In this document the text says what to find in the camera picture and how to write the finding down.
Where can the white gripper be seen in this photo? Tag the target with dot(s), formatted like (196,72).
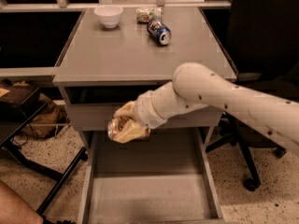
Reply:
(144,110)

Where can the crushed orange can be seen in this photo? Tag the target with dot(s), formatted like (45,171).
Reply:
(116,126)

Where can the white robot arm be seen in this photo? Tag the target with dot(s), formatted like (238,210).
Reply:
(270,108)

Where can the closed grey top drawer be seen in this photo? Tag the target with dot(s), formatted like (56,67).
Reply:
(95,117)

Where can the grey drawer cabinet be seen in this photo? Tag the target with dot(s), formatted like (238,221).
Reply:
(104,66)

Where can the open grey middle drawer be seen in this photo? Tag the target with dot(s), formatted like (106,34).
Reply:
(165,179)

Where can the blue soda can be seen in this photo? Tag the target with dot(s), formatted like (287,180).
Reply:
(160,32)

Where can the brown bag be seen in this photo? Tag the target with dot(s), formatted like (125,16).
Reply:
(48,122)

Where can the white bowl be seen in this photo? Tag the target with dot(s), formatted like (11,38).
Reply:
(108,15)

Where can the person's bare knee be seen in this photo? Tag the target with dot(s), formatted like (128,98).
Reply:
(14,209)

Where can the black office chair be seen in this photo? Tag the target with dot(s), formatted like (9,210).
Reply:
(261,38)

